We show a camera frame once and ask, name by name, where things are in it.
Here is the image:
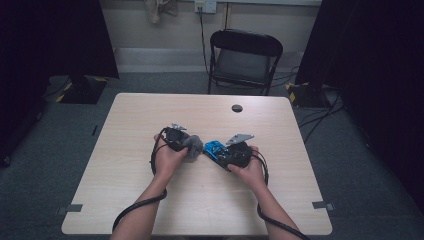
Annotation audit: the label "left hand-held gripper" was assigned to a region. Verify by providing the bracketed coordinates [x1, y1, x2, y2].
[164, 122, 191, 152]

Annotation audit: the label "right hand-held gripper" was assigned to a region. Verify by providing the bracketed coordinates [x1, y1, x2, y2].
[225, 133, 255, 169]

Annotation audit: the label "grey fuzzy sock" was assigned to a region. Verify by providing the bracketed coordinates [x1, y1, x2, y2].
[181, 134, 205, 160]

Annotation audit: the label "blue toy car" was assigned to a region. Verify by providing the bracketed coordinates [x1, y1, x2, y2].
[202, 139, 235, 171]

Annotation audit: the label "person's right hand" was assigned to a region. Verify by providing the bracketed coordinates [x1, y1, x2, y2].
[227, 145, 268, 191]

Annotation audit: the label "person's left hand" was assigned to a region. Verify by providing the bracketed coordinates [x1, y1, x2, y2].
[153, 134, 190, 183]

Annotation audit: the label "black stand base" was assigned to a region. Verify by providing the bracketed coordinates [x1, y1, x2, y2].
[284, 81, 332, 109]
[54, 74, 110, 105]

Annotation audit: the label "black folding chair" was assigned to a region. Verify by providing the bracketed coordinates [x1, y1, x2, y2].
[207, 28, 285, 97]

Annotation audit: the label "grey tape strip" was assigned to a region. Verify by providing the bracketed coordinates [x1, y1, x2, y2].
[56, 203, 84, 216]
[311, 200, 336, 212]

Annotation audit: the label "beige hanging cloth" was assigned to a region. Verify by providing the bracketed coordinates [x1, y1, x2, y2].
[143, 0, 179, 25]

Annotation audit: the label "dark curtain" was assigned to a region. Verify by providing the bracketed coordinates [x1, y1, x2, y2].
[0, 0, 120, 168]
[294, 0, 424, 214]

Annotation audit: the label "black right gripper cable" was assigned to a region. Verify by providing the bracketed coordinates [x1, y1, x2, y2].
[251, 151, 312, 240]

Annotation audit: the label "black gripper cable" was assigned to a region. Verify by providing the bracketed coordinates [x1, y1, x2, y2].
[111, 126, 172, 233]
[251, 151, 312, 240]

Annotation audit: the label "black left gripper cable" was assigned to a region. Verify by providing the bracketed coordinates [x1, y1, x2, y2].
[111, 126, 172, 233]

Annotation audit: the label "black floor cables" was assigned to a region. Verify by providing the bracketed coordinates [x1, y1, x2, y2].
[270, 64, 346, 145]

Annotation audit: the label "black wall socket cable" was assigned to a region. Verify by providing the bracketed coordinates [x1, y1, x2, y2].
[198, 6, 212, 77]

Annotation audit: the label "white wall socket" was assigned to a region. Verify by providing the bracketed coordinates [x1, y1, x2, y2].
[194, 0, 218, 15]

